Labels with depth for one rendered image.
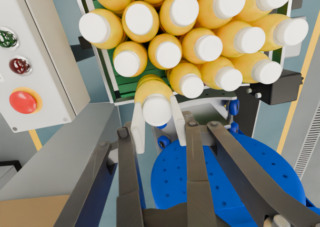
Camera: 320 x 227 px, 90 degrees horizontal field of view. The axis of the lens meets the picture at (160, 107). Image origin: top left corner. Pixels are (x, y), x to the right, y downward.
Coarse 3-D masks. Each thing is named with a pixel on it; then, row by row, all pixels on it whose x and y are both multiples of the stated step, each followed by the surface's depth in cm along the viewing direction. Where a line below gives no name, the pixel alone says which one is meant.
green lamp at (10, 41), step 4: (0, 32) 20; (4, 32) 20; (8, 32) 20; (0, 36) 20; (4, 36) 20; (8, 36) 20; (12, 36) 21; (0, 40) 20; (4, 40) 20; (8, 40) 20; (12, 40) 21; (0, 44) 20; (4, 44) 20; (8, 44) 20; (12, 44) 21
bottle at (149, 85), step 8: (144, 80) 28; (152, 80) 25; (160, 80) 27; (136, 88) 30; (144, 88) 24; (152, 88) 23; (160, 88) 23; (168, 88) 25; (136, 96) 24; (144, 96) 23; (152, 96) 22; (160, 96) 22; (168, 96) 23
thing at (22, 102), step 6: (12, 96) 23; (18, 96) 23; (24, 96) 23; (30, 96) 23; (12, 102) 23; (18, 102) 23; (24, 102) 23; (30, 102) 23; (36, 102) 24; (18, 108) 24; (24, 108) 24; (30, 108) 24; (36, 108) 24
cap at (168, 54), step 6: (168, 42) 25; (162, 48) 25; (168, 48) 25; (174, 48) 25; (156, 54) 26; (162, 54) 25; (168, 54) 25; (174, 54) 25; (180, 54) 25; (162, 60) 25; (168, 60) 26; (174, 60) 26; (162, 66) 26; (168, 66) 26; (174, 66) 26
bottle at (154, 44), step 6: (156, 36) 29; (162, 36) 28; (168, 36) 28; (174, 36) 29; (150, 42) 30; (156, 42) 27; (162, 42) 26; (174, 42) 27; (150, 48) 29; (156, 48) 27; (180, 48) 28; (150, 54) 29; (150, 60) 30; (156, 60) 28; (156, 66) 30
